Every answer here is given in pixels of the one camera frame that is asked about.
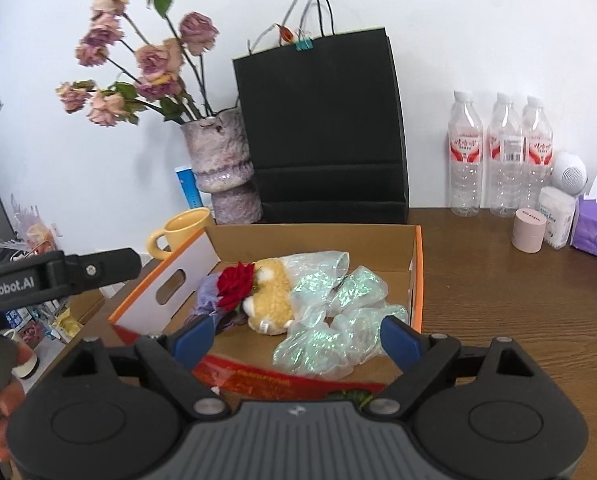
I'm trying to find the iridescent plastic wrap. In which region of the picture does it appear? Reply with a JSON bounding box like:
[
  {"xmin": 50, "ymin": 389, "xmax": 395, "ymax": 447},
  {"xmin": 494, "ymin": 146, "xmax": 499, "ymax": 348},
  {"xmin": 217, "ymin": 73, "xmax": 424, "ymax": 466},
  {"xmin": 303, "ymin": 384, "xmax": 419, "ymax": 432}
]
[{"xmin": 272, "ymin": 250, "xmax": 410, "ymax": 382}]

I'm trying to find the dried pink rose bouquet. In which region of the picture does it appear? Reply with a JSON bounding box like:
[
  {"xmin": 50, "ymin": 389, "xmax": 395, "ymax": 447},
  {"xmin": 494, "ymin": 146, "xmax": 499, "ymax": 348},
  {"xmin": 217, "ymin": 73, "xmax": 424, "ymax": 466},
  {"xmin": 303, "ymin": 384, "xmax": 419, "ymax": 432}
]
[{"xmin": 55, "ymin": 0, "xmax": 220, "ymax": 129}]

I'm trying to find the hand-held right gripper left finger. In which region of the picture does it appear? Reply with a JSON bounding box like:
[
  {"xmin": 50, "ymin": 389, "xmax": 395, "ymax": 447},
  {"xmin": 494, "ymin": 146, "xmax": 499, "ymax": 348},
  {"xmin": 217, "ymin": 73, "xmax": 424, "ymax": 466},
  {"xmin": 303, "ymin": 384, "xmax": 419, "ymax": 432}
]
[{"xmin": 38, "ymin": 314, "xmax": 225, "ymax": 419}]

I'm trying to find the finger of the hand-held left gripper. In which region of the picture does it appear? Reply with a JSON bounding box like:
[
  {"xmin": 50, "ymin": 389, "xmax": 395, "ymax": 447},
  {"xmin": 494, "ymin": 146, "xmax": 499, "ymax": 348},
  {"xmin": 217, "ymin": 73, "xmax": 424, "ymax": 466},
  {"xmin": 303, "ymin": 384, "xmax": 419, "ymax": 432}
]
[{"xmin": 63, "ymin": 247, "xmax": 144, "ymax": 297}]

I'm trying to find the purple glazed vase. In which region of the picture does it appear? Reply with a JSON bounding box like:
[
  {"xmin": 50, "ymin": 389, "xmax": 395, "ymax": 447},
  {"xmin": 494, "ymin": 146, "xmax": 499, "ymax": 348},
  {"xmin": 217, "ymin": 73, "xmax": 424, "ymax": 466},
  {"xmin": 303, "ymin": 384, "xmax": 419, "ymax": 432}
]
[{"xmin": 180, "ymin": 109, "xmax": 262, "ymax": 226}]

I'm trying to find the person's left hand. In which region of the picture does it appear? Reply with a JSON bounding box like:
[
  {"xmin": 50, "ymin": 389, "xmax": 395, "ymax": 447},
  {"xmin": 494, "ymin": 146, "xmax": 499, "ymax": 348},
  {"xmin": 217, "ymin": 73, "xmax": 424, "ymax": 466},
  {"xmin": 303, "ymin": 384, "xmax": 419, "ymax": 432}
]
[{"xmin": 0, "ymin": 332, "xmax": 35, "ymax": 463}]

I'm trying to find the black paper bag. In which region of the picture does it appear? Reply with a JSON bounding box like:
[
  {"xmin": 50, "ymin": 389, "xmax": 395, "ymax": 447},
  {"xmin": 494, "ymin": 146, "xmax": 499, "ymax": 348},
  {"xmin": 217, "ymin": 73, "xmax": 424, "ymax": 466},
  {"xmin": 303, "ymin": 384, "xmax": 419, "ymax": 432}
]
[{"xmin": 232, "ymin": 0, "xmax": 410, "ymax": 224}]

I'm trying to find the purple cloth pouch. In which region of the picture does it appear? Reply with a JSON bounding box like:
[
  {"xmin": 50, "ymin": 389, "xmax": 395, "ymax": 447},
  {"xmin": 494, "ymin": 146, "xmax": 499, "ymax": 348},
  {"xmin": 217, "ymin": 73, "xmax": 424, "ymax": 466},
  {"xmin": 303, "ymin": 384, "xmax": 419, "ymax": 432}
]
[{"xmin": 188, "ymin": 274, "xmax": 246, "ymax": 333}]

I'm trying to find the white round speaker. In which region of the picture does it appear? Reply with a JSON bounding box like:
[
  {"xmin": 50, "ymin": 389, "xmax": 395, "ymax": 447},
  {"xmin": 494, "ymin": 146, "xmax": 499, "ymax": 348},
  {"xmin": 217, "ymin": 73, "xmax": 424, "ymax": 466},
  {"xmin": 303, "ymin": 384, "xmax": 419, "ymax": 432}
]
[{"xmin": 550, "ymin": 151, "xmax": 590, "ymax": 197}]

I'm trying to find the tan and white plush toy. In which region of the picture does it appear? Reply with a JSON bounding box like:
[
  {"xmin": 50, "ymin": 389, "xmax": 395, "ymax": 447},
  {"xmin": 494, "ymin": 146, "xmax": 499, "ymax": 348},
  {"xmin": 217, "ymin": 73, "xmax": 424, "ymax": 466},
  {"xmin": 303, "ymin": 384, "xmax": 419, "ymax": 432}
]
[{"xmin": 240, "ymin": 257, "xmax": 297, "ymax": 337}]

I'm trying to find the red cardboard box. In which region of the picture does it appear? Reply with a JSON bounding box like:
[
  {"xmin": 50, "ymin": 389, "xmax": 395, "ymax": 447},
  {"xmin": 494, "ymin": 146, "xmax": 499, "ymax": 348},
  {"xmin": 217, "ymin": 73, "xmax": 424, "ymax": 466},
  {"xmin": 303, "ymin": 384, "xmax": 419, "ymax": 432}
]
[{"xmin": 107, "ymin": 222, "xmax": 425, "ymax": 402}]

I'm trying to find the red artificial rose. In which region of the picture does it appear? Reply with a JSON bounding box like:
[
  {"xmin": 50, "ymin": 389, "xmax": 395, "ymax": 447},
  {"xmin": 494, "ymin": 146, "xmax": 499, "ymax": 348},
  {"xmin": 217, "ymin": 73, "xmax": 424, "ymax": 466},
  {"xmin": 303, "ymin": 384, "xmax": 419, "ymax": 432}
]
[{"xmin": 215, "ymin": 261, "xmax": 257, "ymax": 312}]

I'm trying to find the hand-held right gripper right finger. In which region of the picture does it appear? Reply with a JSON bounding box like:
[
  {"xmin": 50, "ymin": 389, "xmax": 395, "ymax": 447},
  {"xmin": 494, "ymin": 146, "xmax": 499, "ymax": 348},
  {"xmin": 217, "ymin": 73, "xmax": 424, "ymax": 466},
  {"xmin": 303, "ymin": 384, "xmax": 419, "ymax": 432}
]
[{"xmin": 365, "ymin": 314, "xmax": 559, "ymax": 419}]

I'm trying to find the pink round jar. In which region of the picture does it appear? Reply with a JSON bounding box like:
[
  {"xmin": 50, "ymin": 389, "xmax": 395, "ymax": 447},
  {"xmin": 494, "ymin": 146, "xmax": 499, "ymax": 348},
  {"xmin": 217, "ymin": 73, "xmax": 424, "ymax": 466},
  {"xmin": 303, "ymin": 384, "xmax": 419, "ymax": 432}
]
[{"xmin": 511, "ymin": 208, "xmax": 548, "ymax": 252}]

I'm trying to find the cluttered storage rack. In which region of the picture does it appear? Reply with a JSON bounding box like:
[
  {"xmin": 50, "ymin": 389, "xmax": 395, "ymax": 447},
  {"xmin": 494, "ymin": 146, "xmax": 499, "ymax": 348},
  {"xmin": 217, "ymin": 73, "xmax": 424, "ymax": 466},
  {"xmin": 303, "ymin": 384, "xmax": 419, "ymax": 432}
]
[{"xmin": 0, "ymin": 195, "xmax": 82, "ymax": 346}]

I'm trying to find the cotton swab box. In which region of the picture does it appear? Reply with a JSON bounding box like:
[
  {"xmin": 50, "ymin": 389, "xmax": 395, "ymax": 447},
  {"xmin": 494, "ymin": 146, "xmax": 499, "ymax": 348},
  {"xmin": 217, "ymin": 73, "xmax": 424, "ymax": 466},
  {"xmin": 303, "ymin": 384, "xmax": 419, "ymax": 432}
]
[{"xmin": 537, "ymin": 186, "xmax": 578, "ymax": 250}]

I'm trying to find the blue and white carton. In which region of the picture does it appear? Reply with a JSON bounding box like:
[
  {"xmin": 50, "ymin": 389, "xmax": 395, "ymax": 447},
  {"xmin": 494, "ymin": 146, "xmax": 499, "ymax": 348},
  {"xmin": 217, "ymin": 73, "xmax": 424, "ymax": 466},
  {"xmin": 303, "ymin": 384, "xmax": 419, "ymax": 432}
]
[{"xmin": 175, "ymin": 165, "xmax": 205, "ymax": 211}]

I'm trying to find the wooden desktop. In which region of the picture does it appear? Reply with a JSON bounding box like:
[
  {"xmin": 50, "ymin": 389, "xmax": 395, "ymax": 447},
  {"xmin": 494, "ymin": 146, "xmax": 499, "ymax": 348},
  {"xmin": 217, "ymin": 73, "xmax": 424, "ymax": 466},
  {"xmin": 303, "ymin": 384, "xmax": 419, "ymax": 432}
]
[{"xmin": 23, "ymin": 205, "xmax": 597, "ymax": 480}]

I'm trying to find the yellow mug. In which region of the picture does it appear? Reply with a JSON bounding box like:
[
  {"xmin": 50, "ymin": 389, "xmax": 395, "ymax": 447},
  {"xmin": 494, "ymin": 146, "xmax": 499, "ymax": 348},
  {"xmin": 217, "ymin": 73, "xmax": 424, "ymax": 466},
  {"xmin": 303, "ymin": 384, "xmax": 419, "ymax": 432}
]
[{"xmin": 145, "ymin": 207, "xmax": 215, "ymax": 262}]

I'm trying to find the clear water bottle red label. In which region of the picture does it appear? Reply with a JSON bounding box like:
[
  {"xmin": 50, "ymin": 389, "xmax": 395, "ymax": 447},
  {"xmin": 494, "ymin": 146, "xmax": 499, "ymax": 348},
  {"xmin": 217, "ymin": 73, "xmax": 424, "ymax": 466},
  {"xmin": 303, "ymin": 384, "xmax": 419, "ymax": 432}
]
[
  {"xmin": 522, "ymin": 95, "xmax": 554, "ymax": 211},
  {"xmin": 487, "ymin": 92, "xmax": 525, "ymax": 219},
  {"xmin": 447, "ymin": 90, "xmax": 484, "ymax": 218}
]

